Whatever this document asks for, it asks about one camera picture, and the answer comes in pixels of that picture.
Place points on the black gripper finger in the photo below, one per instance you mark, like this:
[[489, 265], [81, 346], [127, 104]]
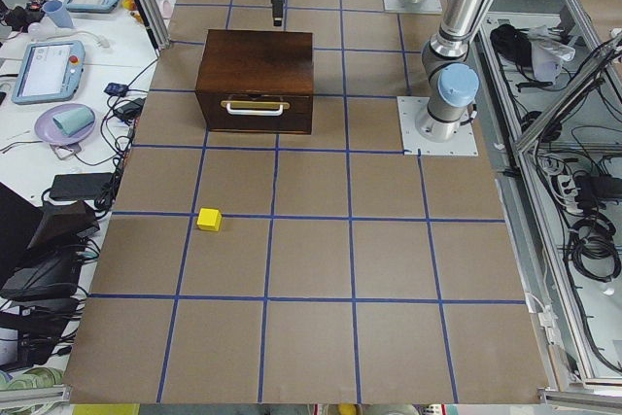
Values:
[[277, 12]]

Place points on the wooden drawer with white handle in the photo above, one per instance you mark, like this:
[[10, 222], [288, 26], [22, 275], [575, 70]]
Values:
[[257, 113]]

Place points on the yellow wooden block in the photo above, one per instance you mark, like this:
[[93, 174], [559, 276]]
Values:
[[209, 219]]

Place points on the dark wooden drawer box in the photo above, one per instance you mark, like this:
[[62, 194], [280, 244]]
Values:
[[256, 63]]

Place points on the blue plastic cup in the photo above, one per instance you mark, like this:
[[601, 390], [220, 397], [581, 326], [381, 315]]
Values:
[[56, 11]]

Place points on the near teach pendant tablet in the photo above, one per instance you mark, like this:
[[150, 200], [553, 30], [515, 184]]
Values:
[[49, 72]]

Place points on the teal cup on plate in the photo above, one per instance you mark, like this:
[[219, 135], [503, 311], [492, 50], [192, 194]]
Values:
[[71, 121]]

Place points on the purple plate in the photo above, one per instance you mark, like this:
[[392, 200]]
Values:
[[47, 131]]

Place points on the black power adapter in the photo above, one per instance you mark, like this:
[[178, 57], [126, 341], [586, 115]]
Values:
[[79, 186]]

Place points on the dark wooden wedge box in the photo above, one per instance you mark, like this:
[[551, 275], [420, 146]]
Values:
[[61, 221]]

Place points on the white power strip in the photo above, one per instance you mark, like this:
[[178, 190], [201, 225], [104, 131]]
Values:
[[566, 193]]

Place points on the black electronics box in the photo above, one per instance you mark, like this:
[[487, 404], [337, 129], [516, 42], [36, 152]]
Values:
[[55, 277]]

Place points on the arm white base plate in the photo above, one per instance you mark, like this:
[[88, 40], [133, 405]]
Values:
[[421, 7], [461, 142]]

